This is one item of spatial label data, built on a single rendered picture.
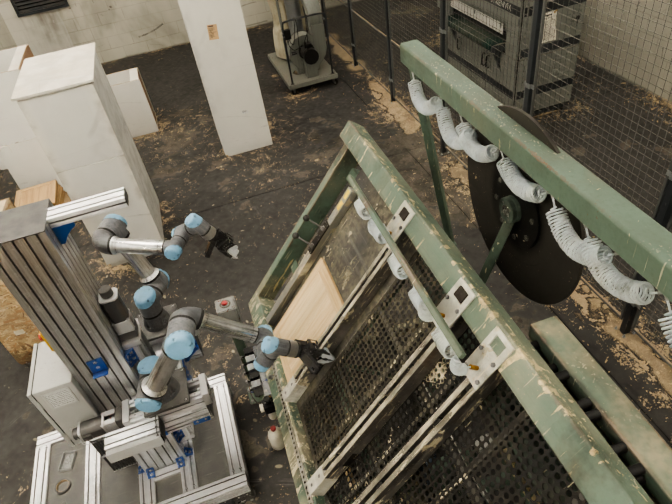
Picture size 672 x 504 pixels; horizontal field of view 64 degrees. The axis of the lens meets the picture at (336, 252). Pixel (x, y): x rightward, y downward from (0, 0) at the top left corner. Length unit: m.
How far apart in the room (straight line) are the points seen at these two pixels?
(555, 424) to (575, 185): 0.70
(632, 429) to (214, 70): 5.39
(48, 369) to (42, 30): 8.26
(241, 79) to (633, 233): 5.19
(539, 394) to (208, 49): 5.19
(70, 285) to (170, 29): 8.43
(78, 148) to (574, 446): 4.22
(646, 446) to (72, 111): 4.27
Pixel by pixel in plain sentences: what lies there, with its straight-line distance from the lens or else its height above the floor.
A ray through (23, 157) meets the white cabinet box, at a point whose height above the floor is 0.55.
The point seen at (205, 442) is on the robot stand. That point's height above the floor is 0.21.
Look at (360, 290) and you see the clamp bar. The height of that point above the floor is 1.50.
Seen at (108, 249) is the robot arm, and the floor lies 1.62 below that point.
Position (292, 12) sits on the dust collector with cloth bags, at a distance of 8.05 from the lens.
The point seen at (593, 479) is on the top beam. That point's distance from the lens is 1.57.
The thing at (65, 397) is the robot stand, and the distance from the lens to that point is 2.99.
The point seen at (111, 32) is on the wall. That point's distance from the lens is 10.65.
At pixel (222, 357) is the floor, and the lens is 4.31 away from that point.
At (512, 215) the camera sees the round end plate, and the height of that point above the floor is 1.86.
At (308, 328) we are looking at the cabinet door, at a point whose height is 1.11.
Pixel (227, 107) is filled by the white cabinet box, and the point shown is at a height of 0.60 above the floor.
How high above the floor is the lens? 3.20
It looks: 41 degrees down
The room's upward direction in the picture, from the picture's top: 10 degrees counter-clockwise
